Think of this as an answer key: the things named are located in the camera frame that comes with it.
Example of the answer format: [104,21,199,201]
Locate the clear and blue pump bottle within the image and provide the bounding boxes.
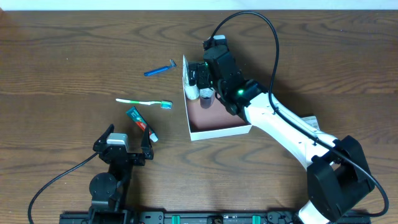
[199,88,215,109]

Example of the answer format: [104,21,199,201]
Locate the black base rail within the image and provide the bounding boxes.
[58,210,371,224]

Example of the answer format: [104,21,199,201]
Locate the white Pantene tube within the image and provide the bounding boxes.
[182,55,199,100]

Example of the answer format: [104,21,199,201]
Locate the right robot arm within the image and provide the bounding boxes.
[183,60,378,223]

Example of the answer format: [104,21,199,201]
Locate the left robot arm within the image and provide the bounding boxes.
[88,125,154,223]

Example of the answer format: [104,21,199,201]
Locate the green and red toothpaste tube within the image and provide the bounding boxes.
[126,106,159,142]

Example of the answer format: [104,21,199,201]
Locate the blue disposable razor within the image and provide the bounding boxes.
[144,59,176,77]

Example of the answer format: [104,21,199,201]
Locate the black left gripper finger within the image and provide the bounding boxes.
[93,124,114,152]
[141,126,154,160]

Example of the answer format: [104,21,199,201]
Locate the green and white soap box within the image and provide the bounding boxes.
[302,116,320,130]

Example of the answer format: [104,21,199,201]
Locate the green and white toothbrush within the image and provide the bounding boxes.
[115,98,173,110]

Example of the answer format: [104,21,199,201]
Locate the white box with pink interior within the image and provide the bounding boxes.
[182,68,252,141]

